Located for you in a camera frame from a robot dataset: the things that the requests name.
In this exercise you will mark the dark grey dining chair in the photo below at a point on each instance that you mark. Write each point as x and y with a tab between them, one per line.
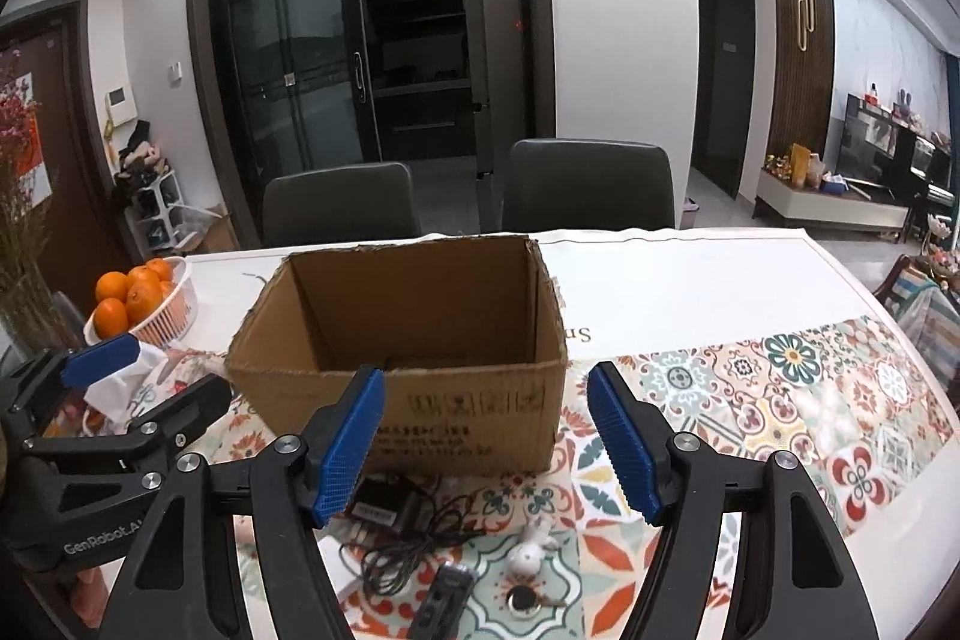
589	183
337	205

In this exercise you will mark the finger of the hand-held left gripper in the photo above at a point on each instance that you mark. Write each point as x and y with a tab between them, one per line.
101	361
187	415

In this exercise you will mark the brown cardboard box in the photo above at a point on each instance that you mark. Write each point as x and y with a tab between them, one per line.
465	400

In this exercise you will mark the white wall intercom panel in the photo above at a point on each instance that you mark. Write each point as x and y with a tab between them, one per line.
120	106

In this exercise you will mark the yellow box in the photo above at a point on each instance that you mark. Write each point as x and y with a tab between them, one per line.
800	164

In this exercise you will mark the small white bin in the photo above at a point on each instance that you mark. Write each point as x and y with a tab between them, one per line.
691	214

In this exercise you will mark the grey tall refrigerator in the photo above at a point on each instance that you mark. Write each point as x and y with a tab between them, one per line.
487	48

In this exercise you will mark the brown wooden entrance door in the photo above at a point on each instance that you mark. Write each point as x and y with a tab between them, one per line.
67	160

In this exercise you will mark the dark framed glass sliding door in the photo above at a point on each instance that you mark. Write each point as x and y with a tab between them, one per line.
300	48

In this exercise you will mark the white wall light switch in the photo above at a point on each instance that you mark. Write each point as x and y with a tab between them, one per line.
175	73

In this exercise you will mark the white television cabinet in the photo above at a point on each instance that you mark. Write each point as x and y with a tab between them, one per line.
825	205

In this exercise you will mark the floral tissue pack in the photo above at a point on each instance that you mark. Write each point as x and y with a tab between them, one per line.
120	396

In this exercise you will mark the plaid fabric chair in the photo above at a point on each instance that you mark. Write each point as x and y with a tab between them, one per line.
922	310

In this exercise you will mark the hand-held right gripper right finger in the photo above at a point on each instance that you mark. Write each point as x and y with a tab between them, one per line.
626	452

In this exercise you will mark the dark interior door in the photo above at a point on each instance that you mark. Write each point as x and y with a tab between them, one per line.
724	78

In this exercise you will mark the small white figurine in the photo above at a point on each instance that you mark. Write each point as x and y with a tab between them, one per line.
525	557

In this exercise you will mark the black car key remote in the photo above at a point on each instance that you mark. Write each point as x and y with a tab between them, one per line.
442	602

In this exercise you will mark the dark kitchen cabinet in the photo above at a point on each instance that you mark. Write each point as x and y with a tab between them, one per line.
416	70

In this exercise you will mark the dried flower bouquet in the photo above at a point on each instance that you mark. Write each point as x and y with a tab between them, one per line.
19	197

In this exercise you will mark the dark slatted wood panel door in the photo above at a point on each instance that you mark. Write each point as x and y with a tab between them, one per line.
802	85

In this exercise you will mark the white shoe rack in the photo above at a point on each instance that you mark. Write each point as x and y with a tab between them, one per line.
157	212

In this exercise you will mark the white plastic fruit basket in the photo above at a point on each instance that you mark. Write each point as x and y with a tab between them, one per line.
176	310

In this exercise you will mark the small key with round fob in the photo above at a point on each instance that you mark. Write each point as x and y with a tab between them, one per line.
521	599

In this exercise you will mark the clear glass vase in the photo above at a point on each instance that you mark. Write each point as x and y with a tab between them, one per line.
37	317

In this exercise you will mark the orange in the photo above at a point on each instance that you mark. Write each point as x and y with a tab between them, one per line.
161	269
112	287
144	275
142	304
110	317

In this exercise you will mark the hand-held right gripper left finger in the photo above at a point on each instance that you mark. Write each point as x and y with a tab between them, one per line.
349	452

